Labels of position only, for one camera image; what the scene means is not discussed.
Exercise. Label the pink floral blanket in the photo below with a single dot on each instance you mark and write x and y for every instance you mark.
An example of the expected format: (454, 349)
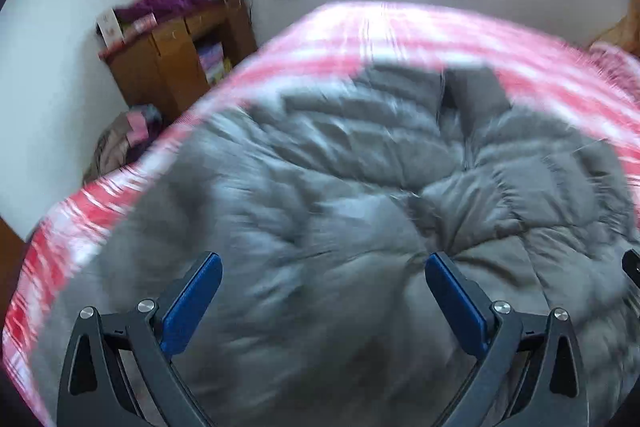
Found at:
(617, 67)

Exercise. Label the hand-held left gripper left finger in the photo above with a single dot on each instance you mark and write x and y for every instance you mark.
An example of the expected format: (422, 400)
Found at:
(192, 302)

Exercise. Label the wooden headboard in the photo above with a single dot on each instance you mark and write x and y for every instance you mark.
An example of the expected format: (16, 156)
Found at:
(622, 29)

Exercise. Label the wooden desk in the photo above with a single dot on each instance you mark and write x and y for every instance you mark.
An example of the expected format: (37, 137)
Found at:
(165, 62)

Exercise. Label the purple cloth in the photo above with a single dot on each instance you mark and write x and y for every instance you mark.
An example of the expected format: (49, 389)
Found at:
(160, 4)

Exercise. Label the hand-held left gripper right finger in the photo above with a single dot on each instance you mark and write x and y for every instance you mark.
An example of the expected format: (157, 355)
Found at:
(455, 302)

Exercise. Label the flat pink box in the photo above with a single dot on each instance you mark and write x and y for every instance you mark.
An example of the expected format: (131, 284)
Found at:
(140, 26)

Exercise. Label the white printed box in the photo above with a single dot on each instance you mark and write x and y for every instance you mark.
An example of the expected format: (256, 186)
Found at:
(110, 28)

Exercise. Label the pile of clothes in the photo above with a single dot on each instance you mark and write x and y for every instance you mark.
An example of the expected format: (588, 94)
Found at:
(120, 142)

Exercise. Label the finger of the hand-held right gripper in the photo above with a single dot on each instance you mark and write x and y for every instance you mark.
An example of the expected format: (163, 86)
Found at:
(632, 272)

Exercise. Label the stack of boxes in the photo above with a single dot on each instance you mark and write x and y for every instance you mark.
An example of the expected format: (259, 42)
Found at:
(214, 62)

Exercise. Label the grey puffer jacket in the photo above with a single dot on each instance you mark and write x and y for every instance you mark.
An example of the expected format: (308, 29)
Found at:
(325, 182)

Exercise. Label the bed with red plaid sheet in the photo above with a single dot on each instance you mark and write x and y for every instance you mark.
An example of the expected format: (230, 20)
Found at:
(400, 32)

